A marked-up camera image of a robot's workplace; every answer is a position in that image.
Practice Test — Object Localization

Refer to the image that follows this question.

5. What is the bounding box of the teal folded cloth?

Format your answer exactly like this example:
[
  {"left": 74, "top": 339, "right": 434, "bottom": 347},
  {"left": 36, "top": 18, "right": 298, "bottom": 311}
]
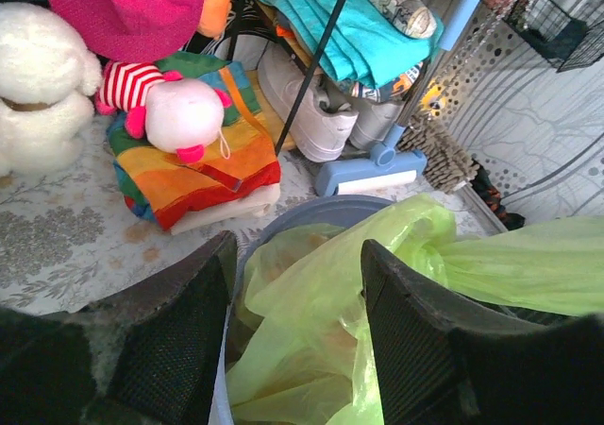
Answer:
[{"left": 260, "top": 0, "right": 445, "bottom": 88}]

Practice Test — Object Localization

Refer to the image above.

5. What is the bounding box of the blue handled broom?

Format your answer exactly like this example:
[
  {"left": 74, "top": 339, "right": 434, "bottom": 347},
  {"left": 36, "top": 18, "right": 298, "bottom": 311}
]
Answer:
[{"left": 314, "top": 0, "right": 480, "bottom": 196}]

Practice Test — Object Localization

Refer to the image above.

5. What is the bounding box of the white sneaker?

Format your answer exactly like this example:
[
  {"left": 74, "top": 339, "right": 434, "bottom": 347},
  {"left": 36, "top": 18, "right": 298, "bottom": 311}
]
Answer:
[{"left": 258, "top": 43, "right": 359, "bottom": 162}]

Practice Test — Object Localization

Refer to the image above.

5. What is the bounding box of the yellow plush duck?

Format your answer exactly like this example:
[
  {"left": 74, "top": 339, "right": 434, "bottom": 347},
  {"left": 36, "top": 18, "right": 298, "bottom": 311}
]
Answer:
[{"left": 419, "top": 79, "right": 450, "bottom": 118}]

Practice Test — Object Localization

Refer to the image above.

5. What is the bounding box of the woven straw mat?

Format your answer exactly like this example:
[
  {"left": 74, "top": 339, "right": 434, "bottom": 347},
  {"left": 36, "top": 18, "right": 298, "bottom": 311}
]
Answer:
[{"left": 397, "top": 114, "right": 478, "bottom": 194}]

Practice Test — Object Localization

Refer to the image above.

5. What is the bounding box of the pink head plush doll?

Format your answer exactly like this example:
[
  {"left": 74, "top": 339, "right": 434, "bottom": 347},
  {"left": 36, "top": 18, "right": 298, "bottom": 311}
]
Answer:
[{"left": 94, "top": 60, "right": 232, "bottom": 164}]

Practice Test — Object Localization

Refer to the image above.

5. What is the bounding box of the black wire basket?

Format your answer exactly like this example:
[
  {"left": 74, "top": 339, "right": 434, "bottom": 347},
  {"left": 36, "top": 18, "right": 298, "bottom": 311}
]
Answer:
[{"left": 447, "top": 0, "right": 604, "bottom": 74}]

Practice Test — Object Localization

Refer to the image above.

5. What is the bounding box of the blue trash bin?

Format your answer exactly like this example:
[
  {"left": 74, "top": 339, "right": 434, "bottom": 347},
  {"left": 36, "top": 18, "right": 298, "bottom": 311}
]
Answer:
[{"left": 208, "top": 195, "right": 393, "bottom": 425}]

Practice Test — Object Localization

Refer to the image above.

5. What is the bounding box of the magenta fuzzy bag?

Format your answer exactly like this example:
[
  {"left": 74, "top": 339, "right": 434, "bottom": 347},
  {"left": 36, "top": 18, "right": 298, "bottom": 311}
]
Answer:
[{"left": 48, "top": 0, "right": 204, "bottom": 62}]

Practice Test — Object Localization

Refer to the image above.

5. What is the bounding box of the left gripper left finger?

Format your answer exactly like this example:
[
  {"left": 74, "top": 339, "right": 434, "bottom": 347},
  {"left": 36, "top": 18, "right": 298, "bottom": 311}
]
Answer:
[{"left": 1, "top": 231, "right": 237, "bottom": 424}]

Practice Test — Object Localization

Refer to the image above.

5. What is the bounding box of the orange plush toy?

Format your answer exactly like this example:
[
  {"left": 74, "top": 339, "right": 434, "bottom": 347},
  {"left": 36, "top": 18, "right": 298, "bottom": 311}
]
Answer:
[{"left": 197, "top": 0, "right": 231, "bottom": 39}]

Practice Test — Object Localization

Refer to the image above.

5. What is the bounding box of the rainbow striped cloth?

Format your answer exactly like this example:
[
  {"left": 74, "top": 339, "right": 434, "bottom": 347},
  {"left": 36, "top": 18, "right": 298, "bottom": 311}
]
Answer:
[{"left": 107, "top": 52, "right": 281, "bottom": 234}]

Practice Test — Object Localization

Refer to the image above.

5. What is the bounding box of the green trash bag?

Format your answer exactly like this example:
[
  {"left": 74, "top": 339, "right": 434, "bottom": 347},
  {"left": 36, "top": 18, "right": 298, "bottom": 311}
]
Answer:
[{"left": 226, "top": 195, "right": 603, "bottom": 424}]

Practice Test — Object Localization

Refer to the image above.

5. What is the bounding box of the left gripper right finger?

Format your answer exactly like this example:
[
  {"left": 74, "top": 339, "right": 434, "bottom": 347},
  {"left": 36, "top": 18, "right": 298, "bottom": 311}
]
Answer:
[{"left": 361, "top": 240, "right": 603, "bottom": 424}]

